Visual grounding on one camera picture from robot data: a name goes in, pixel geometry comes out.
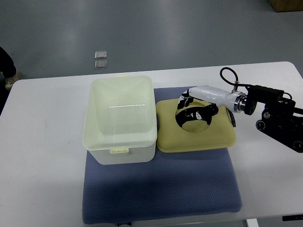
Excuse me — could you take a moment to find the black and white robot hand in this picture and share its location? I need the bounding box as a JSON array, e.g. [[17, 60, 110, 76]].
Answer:
[[176, 85, 246, 127]]

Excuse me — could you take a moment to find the yellow box lid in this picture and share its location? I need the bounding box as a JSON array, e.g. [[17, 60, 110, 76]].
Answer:
[[156, 99, 236, 153]]

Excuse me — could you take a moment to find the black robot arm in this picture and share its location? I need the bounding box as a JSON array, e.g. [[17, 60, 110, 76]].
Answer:
[[237, 84, 303, 153]]

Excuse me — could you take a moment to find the white storage box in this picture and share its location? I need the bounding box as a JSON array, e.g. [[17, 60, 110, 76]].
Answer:
[[83, 76, 157, 165]]

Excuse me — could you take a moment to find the cardboard box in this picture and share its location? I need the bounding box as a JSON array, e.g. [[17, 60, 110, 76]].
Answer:
[[268, 0, 303, 12]]

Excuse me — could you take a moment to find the blue cushion mat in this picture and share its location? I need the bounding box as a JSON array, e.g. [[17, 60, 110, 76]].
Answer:
[[81, 86, 243, 225]]

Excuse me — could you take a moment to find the lower metal floor plate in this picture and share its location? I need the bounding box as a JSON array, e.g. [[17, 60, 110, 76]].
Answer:
[[95, 60, 107, 70]]

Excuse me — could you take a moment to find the metal floor plate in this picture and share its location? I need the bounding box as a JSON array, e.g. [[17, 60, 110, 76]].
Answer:
[[95, 60, 107, 70], [94, 51, 107, 59]]

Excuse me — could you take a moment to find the upper metal floor plate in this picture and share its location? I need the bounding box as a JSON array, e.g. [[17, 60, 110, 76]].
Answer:
[[94, 51, 107, 59]]

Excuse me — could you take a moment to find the person's shoe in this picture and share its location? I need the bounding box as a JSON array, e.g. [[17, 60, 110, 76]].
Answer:
[[5, 70, 22, 91]]

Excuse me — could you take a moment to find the person in grey sweatshirt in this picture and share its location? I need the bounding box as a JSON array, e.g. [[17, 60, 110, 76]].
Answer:
[[0, 47, 17, 79]]

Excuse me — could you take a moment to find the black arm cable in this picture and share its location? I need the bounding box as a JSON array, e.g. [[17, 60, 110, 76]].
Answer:
[[219, 67, 240, 93]]

